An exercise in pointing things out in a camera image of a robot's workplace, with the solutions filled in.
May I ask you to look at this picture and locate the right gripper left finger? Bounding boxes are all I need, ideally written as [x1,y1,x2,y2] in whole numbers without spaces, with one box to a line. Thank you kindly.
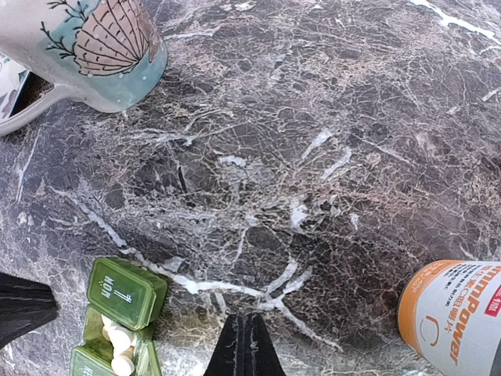
[204,314,245,376]

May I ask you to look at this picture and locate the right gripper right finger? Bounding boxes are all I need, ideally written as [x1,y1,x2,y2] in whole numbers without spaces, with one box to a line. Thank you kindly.
[244,313,286,376]

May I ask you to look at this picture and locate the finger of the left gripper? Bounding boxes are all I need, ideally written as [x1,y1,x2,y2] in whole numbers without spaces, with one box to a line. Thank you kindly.
[1,273,59,349]

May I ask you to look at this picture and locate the orange pill bottle grey cap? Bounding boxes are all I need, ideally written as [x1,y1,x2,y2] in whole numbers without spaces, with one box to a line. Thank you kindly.
[398,260,500,375]

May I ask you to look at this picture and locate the white pills in organizer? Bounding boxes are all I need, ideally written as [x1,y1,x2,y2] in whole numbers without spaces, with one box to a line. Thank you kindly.
[101,315,137,376]

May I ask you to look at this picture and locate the floral square plate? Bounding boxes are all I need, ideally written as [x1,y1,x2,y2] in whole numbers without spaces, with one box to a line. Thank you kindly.
[0,54,30,121]

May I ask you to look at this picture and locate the cream coral pattern mug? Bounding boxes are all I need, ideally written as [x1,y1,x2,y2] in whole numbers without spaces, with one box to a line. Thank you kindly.
[1,0,168,135]

